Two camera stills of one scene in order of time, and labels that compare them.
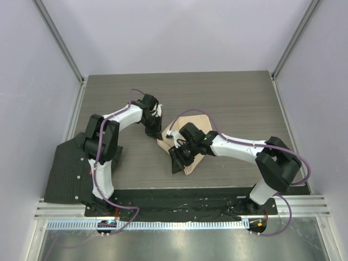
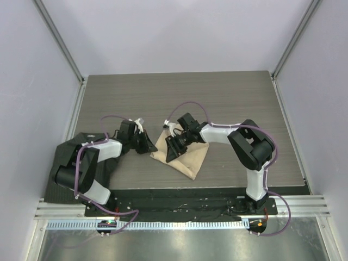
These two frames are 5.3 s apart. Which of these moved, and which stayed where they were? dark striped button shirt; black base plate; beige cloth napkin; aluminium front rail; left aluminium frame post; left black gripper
Moved: left black gripper; beige cloth napkin
Stayed: aluminium front rail; black base plate; dark striped button shirt; left aluminium frame post
